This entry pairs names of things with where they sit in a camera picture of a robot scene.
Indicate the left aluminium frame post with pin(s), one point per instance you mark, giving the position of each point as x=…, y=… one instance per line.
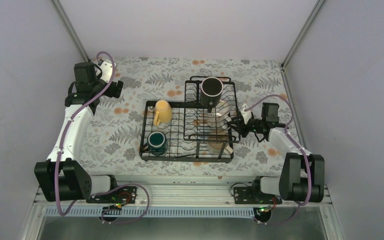
x=70, y=29

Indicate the aluminium frame post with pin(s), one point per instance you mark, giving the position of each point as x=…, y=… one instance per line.
x=70, y=29
x=308, y=23

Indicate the right aluminium frame post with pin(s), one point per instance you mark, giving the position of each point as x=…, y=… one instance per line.
x=308, y=23

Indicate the beige cream mug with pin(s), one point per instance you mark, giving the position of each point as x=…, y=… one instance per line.
x=216, y=146

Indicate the white mug orange interior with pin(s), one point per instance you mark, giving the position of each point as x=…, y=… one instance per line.
x=222, y=115

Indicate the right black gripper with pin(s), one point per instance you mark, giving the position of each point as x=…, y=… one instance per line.
x=241, y=127

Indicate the black wire dish rack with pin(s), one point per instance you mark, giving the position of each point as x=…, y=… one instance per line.
x=191, y=126

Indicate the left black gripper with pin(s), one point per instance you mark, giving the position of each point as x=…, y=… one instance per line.
x=110, y=92

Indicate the grey slotted cable duct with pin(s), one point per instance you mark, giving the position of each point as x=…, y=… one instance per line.
x=159, y=212

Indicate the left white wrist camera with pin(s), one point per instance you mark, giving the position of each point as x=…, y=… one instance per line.
x=105, y=70

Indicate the dark green mug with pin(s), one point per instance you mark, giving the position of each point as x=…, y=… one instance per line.
x=156, y=144

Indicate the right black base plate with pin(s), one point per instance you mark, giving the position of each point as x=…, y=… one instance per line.
x=245, y=196

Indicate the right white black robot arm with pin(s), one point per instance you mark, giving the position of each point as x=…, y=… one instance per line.
x=302, y=177

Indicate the yellow mug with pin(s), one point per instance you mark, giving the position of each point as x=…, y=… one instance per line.
x=162, y=112

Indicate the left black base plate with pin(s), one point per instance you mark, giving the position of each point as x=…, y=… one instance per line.
x=122, y=196

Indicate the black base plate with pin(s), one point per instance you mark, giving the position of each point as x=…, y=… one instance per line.
x=122, y=196
x=245, y=196

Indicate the floral patterned tablecloth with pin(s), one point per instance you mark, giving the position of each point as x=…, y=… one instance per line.
x=113, y=137

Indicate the black mug white rim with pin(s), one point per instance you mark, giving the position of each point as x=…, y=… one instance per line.
x=210, y=93

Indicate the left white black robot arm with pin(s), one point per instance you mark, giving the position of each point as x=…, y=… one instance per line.
x=61, y=171

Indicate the aluminium mounting rail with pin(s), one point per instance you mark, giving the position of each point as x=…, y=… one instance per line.
x=164, y=194

